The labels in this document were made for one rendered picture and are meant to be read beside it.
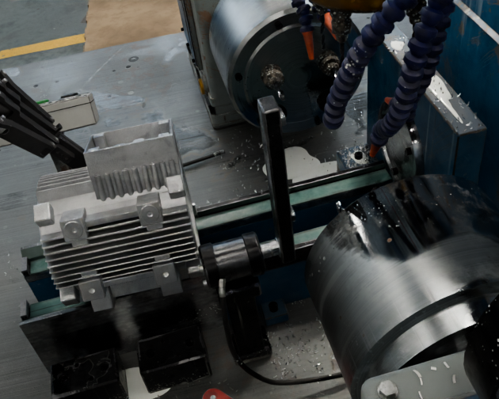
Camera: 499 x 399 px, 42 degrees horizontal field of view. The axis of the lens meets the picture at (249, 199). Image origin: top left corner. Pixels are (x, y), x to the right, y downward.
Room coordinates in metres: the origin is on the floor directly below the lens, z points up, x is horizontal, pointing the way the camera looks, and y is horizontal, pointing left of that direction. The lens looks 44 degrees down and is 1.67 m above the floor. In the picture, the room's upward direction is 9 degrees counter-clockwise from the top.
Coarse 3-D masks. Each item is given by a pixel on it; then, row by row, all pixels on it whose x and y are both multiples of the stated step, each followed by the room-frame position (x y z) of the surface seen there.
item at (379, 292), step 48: (384, 192) 0.50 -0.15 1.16; (432, 192) 0.49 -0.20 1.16; (480, 192) 0.51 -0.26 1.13; (336, 240) 0.48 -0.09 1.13; (384, 240) 0.44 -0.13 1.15; (432, 240) 0.42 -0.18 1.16; (480, 240) 0.41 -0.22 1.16; (336, 288) 0.43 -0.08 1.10; (384, 288) 0.39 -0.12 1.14; (432, 288) 0.37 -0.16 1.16; (480, 288) 0.36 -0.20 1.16; (336, 336) 0.39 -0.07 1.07; (384, 336) 0.34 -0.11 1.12; (432, 336) 0.33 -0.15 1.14
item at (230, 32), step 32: (224, 0) 1.08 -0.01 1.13; (256, 0) 1.01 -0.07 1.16; (288, 0) 0.97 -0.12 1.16; (224, 32) 1.01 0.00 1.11; (256, 32) 0.93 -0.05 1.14; (288, 32) 0.93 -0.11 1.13; (320, 32) 0.94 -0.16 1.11; (352, 32) 0.95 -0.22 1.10; (224, 64) 0.96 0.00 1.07; (256, 64) 0.93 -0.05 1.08; (288, 64) 0.93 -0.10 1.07; (320, 64) 0.93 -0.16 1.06; (256, 96) 0.93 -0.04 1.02; (288, 96) 0.93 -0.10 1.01; (320, 96) 0.94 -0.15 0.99; (288, 128) 0.94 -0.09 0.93
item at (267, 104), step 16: (272, 96) 0.59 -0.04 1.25; (272, 112) 0.57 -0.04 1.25; (272, 128) 0.57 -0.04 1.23; (272, 144) 0.57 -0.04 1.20; (272, 160) 0.56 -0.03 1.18; (272, 176) 0.56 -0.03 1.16; (272, 192) 0.57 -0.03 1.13; (288, 192) 0.57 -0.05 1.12; (272, 208) 0.58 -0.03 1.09; (288, 208) 0.57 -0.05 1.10; (288, 224) 0.57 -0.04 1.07; (288, 240) 0.57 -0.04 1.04; (288, 256) 0.57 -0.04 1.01
